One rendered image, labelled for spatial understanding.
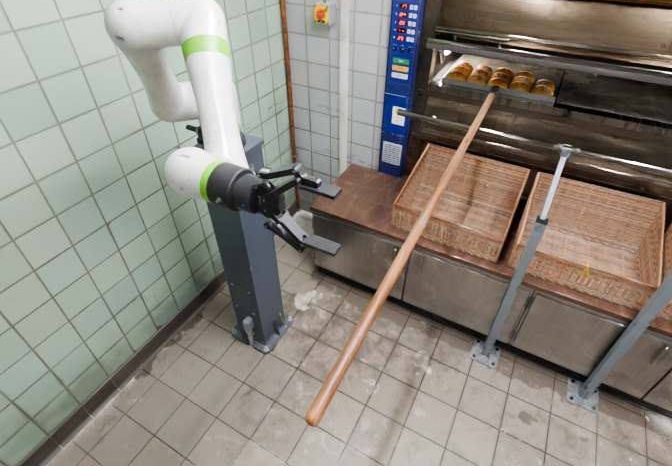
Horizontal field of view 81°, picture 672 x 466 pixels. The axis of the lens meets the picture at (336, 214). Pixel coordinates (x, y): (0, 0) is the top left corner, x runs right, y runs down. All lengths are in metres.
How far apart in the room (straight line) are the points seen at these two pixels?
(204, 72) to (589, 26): 1.57
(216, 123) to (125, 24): 0.32
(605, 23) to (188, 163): 1.73
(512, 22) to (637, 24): 0.46
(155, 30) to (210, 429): 1.72
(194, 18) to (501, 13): 1.39
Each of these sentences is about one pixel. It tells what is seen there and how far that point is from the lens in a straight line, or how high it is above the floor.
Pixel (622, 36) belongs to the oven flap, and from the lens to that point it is 2.08.
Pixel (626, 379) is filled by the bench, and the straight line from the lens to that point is 2.41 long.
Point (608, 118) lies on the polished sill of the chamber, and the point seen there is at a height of 1.17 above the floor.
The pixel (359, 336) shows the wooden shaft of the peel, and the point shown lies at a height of 1.18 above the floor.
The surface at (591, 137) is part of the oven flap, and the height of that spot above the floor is 1.06.
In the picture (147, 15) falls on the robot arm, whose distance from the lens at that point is 1.15.
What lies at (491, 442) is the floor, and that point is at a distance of 2.22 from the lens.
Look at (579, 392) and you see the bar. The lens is 2.49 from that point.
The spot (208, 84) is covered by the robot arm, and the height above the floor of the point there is 1.60.
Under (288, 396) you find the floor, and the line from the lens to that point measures 2.20.
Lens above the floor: 1.96
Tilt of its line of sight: 39 degrees down
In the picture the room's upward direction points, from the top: straight up
